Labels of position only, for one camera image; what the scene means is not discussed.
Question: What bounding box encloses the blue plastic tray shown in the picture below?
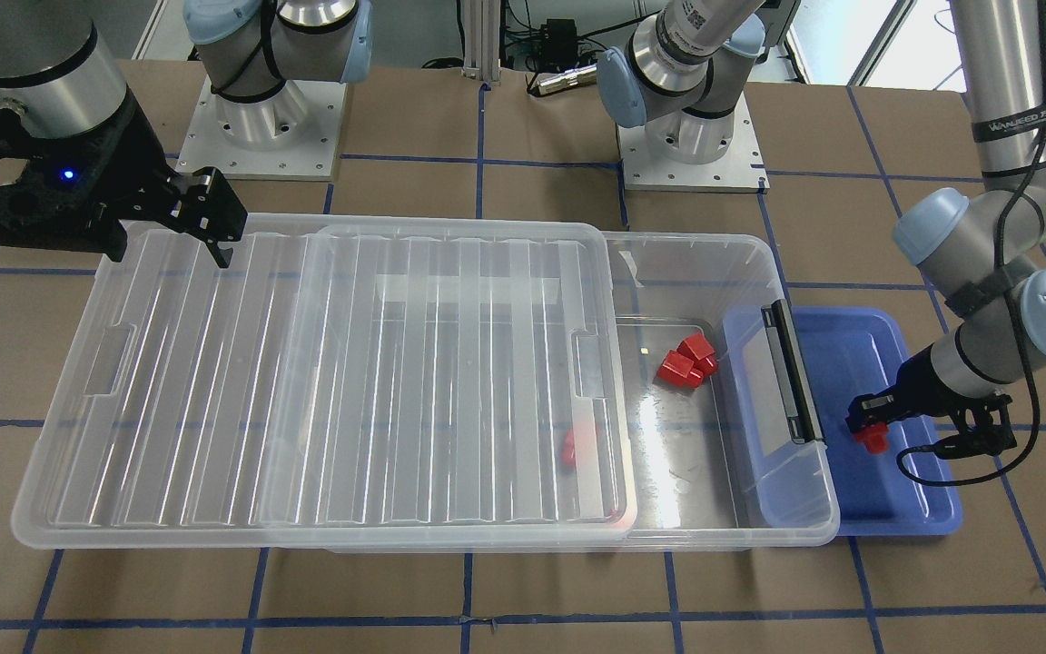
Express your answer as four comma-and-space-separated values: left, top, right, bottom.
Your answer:
725, 306, 964, 537

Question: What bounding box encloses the clear plastic storage box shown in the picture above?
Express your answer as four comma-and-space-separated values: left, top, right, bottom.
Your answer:
323, 227, 842, 554

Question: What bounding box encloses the aluminium frame post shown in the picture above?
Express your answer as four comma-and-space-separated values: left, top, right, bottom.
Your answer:
459, 1, 503, 86

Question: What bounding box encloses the red block upper pair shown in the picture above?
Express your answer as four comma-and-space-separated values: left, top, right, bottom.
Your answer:
676, 332, 719, 377

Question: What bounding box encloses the red block pair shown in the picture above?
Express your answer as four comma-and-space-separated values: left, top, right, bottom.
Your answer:
656, 351, 706, 389
676, 332, 719, 377

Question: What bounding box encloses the red block box centre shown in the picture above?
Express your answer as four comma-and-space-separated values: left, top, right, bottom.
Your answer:
558, 425, 599, 471

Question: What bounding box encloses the clear plastic box lid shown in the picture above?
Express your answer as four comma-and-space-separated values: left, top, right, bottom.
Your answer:
12, 215, 636, 552

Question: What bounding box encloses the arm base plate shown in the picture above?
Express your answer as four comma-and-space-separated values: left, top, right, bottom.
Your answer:
175, 80, 350, 183
616, 95, 771, 193

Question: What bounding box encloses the black power adapter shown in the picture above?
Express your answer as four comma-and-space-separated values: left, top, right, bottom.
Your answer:
539, 18, 578, 69

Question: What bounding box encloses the red block lower pair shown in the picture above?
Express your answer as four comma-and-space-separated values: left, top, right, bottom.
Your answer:
656, 351, 706, 389

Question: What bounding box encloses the red block from tray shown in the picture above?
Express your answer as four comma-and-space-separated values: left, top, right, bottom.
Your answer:
854, 422, 890, 455

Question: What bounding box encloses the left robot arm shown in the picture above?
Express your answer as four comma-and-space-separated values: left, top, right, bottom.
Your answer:
597, 1, 1046, 457

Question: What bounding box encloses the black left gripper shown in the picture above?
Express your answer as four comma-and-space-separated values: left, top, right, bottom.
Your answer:
845, 346, 1018, 459

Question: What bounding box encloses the black box latch handle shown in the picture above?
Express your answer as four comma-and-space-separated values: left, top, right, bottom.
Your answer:
761, 298, 824, 444

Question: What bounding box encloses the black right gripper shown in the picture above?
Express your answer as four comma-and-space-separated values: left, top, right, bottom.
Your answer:
0, 91, 248, 269

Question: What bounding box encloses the silver cylinder connector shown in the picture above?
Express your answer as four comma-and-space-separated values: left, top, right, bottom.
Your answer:
527, 64, 597, 98

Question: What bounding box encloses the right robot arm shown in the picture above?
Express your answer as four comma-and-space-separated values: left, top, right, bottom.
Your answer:
0, 1, 372, 269

